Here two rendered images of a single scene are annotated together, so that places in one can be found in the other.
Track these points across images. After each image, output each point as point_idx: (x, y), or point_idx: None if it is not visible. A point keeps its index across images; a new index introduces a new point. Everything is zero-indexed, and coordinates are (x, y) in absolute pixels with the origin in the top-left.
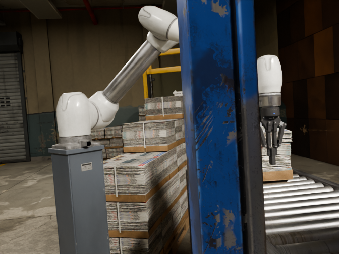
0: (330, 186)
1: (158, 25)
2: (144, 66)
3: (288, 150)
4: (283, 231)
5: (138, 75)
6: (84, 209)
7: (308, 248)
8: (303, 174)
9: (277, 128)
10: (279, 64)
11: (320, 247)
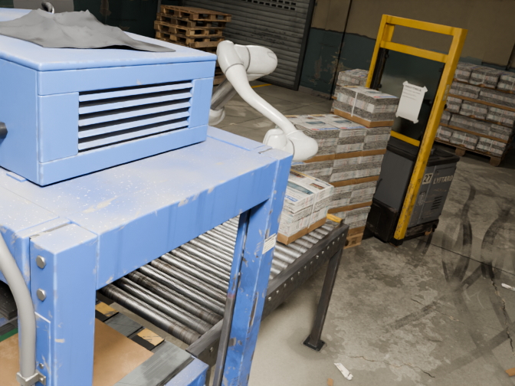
0: (288, 263)
1: (221, 67)
2: (233, 88)
3: (290, 219)
4: (173, 263)
5: (230, 93)
6: None
7: (153, 273)
8: (316, 246)
9: (309, 194)
10: (277, 143)
11: (159, 276)
